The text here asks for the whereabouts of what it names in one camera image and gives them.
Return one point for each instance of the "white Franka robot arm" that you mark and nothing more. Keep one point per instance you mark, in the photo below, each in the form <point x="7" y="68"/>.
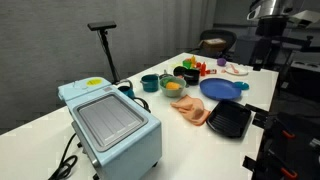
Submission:
<point x="271" y="8"/>

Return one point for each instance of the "pink spoon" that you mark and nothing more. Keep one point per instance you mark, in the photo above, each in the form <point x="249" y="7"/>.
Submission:
<point x="234" y="68"/>

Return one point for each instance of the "black frying pan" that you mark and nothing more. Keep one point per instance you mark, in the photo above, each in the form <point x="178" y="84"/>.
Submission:
<point x="179" y="70"/>

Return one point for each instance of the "teal pot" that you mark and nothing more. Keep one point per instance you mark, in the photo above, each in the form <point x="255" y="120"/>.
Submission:
<point x="150" y="83"/>

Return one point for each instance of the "orange toy fruit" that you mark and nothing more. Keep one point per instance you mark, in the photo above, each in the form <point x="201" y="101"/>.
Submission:
<point x="173" y="86"/>

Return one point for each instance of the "red bottle white label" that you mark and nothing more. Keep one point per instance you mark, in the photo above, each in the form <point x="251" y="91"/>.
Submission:
<point x="211" y="71"/>

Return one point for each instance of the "teal round lid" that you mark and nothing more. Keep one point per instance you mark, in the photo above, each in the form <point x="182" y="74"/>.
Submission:
<point x="242" y="85"/>

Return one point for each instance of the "green toy vegetable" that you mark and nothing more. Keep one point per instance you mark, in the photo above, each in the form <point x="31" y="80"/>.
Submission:
<point x="165" y="81"/>

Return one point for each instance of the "yellow mustard bottle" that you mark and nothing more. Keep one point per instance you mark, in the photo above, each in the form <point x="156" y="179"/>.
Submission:
<point x="193" y="60"/>

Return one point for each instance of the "orange towel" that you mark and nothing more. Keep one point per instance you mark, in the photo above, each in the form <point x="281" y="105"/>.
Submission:
<point x="193" y="110"/>

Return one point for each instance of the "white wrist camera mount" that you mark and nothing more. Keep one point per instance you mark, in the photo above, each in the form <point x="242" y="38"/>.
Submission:
<point x="305" y="18"/>

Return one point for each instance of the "white plate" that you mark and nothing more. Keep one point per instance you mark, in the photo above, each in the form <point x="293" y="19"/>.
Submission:
<point x="242" y="70"/>

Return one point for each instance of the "red toy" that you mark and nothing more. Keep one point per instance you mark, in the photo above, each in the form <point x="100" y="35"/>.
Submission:
<point x="198" y="65"/>

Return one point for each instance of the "green bowl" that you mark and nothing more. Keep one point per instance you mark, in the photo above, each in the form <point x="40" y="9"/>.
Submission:
<point x="173" y="91"/>

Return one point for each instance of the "black camera bar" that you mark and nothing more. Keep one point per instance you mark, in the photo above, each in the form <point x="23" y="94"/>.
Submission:
<point x="101" y="25"/>

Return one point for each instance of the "red ketchup bottle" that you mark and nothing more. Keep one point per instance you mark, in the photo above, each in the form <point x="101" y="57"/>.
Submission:
<point x="203" y="69"/>

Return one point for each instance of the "black pot lid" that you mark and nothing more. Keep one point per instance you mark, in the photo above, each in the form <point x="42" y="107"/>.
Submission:
<point x="166" y="76"/>

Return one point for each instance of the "light blue toaster oven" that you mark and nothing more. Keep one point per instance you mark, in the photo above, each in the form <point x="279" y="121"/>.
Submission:
<point x="113" y="133"/>

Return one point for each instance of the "green plastic cup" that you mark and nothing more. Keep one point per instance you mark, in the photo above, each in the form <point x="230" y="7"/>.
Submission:
<point x="186" y="64"/>

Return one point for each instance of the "blue plate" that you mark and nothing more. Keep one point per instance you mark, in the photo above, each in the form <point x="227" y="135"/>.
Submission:
<point x="220" y="89"/>

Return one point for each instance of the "cardboard box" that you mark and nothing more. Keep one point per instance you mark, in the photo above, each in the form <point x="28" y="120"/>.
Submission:
<point x="213" y="45"/>

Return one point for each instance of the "black office chair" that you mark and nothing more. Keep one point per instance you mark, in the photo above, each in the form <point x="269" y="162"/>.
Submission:
<point x="230" y="36"/>

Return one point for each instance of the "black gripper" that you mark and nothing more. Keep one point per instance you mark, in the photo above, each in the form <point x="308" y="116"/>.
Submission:
<point x="271" y="26"/>

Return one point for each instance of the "black camera stand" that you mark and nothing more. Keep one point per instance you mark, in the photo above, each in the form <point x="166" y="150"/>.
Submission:
<point x="110" y="56"/>

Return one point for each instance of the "black ridged grill tray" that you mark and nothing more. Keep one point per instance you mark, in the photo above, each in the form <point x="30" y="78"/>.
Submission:
<point x="229" y="119"/>

